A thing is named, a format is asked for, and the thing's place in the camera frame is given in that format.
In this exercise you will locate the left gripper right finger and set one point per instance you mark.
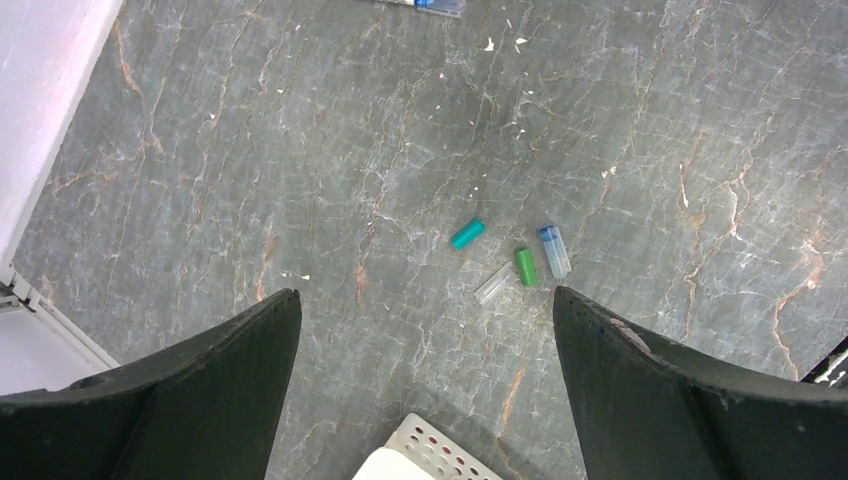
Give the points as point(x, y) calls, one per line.
point(647, 407)

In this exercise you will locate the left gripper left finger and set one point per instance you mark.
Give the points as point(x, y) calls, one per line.
point(205, 408)

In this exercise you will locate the green pen cap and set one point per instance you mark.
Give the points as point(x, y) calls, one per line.
point(525, 266)

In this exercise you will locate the clear purple pen cap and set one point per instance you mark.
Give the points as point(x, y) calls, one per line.
point(495, 284)

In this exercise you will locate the teal pen cap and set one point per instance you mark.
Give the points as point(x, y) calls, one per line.
point(468, 233)

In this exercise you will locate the white plastic basket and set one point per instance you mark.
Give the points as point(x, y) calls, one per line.
point(418, 450)

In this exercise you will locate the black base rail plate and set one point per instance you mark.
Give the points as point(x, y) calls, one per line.
point(831, 372)

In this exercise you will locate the aluminium frame rail left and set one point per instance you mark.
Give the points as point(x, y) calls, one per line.
point(20, 297)

